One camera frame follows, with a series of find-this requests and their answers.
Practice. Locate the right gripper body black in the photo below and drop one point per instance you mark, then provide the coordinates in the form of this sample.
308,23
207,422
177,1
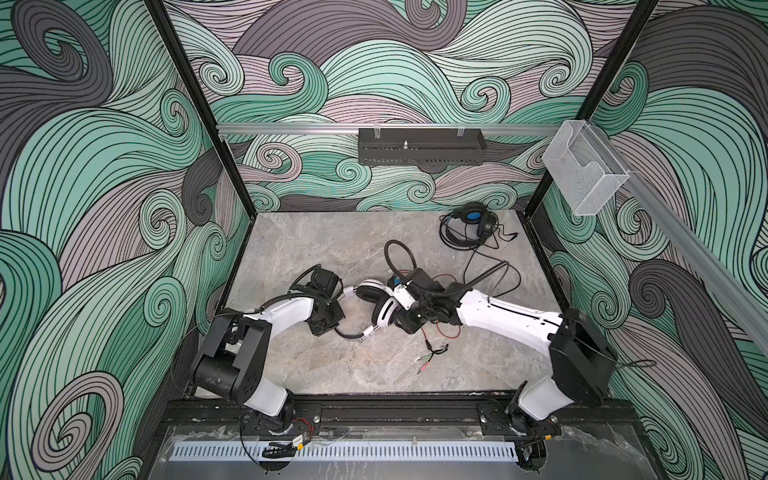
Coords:
419,313

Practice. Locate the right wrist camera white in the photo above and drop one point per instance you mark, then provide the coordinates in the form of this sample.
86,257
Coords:
403,297

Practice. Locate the aluminium rail back wall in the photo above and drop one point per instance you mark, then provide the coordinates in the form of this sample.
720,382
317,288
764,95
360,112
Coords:
333,128

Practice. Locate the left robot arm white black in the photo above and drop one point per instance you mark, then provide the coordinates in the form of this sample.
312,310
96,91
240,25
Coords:
230,362

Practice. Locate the white slotted cable duct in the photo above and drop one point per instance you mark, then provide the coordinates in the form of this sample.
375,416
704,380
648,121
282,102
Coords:
452,451

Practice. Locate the clear plastic wall bin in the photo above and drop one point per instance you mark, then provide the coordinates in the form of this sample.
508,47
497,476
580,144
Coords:
585,166

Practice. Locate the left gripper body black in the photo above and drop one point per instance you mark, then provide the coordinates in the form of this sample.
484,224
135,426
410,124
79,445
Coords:
331,315

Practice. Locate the black blue headphones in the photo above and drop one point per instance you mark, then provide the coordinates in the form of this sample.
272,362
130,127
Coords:
472,214

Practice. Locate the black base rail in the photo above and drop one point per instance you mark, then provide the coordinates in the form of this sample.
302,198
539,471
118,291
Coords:
491,413

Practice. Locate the white black headphones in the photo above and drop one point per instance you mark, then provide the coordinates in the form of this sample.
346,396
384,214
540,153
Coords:
386,307

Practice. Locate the aluminium rail right wall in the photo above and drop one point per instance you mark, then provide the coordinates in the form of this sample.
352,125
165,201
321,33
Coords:
682,205

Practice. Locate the aluminium rail wall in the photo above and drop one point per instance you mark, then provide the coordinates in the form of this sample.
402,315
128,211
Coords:
333,128
682,205

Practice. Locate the black perforated metal tray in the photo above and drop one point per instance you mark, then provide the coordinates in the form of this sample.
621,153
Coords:
427,148

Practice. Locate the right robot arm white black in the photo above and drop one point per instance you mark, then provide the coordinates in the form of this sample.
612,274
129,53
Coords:
582,361

